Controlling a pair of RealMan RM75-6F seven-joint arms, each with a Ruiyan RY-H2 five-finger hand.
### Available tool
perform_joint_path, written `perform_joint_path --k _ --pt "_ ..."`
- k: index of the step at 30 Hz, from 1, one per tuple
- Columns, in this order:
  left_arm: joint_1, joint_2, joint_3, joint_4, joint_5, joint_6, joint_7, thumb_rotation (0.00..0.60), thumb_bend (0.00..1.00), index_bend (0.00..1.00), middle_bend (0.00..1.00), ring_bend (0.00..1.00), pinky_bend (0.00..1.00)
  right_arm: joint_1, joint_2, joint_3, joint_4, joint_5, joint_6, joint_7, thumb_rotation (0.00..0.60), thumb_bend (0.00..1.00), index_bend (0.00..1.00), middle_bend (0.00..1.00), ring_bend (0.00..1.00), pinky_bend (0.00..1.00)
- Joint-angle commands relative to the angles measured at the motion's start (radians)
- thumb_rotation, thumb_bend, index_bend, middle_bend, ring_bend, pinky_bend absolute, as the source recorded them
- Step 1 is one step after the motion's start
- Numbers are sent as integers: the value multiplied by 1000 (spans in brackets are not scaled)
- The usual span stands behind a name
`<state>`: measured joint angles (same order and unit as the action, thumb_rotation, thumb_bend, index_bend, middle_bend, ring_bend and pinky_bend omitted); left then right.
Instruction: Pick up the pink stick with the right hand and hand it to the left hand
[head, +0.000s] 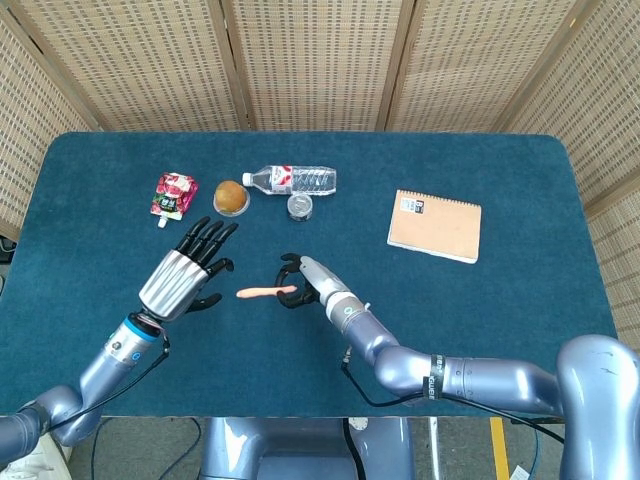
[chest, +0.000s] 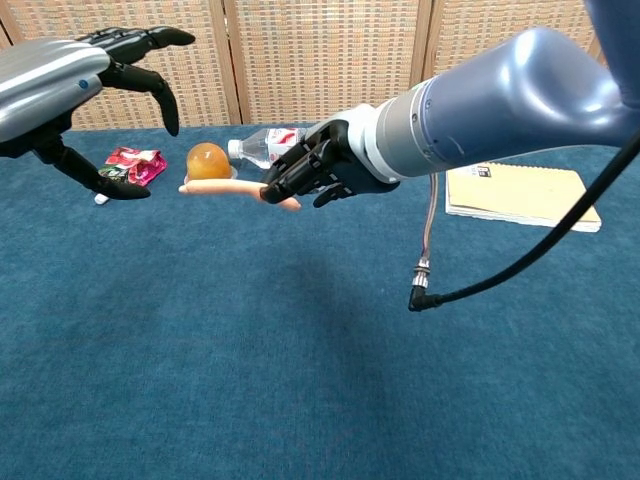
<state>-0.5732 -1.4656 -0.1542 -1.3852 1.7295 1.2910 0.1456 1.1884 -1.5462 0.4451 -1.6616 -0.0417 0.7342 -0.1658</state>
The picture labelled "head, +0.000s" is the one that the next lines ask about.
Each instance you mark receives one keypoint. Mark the blue table cloth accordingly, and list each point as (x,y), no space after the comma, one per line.
(450,310)

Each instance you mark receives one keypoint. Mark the woven folding screen panel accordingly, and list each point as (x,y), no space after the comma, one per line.
(480,65)
(30,125)
(135,65)
(600,125)
(317,65)

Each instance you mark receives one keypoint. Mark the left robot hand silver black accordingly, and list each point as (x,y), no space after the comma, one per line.
(172,285)

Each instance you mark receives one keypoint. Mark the clear plastic water bottle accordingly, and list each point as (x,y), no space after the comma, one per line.
(300,181)

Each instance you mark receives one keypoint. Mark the blue-grey robot torso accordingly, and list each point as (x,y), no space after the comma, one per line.
(300,450)

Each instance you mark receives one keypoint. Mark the small clear glass jar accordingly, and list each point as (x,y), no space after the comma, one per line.
(300,206)

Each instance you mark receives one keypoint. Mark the kraft spiral notebook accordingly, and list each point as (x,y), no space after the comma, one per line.
(436,226)

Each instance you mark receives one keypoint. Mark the red juice pouch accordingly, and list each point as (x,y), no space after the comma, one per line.
(172,197)

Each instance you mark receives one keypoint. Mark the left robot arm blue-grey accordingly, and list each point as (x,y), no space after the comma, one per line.
(100,370)

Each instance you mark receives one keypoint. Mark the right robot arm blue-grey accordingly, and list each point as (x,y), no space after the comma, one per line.
(475,380)

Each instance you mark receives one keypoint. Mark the brown bun in plastic cup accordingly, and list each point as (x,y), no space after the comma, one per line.
(231,196)

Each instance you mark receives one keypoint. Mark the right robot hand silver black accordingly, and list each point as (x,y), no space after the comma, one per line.
(320,282)

